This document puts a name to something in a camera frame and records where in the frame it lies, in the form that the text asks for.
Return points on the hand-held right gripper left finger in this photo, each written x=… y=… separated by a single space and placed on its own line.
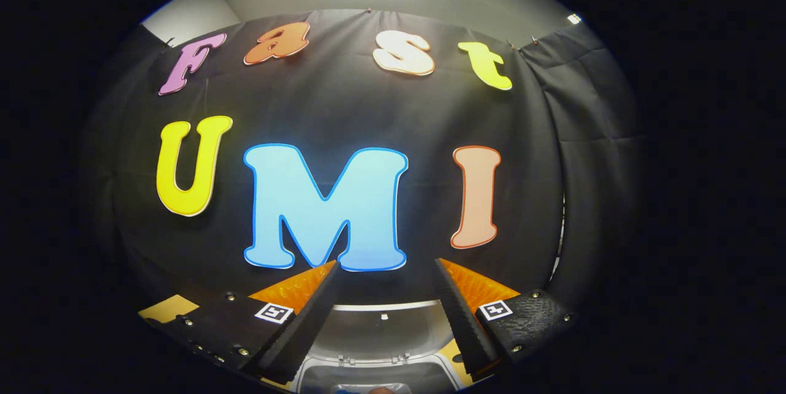
x=307 y=326

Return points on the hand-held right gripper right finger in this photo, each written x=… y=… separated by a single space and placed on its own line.
x=460 y=326

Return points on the white desktop garbage bin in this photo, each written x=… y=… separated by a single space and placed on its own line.
x=381 y=336

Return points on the black backdrop cloth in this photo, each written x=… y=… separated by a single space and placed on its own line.
x=344 y=112

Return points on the small ceiling light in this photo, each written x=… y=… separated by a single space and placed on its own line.
x=575 y=18

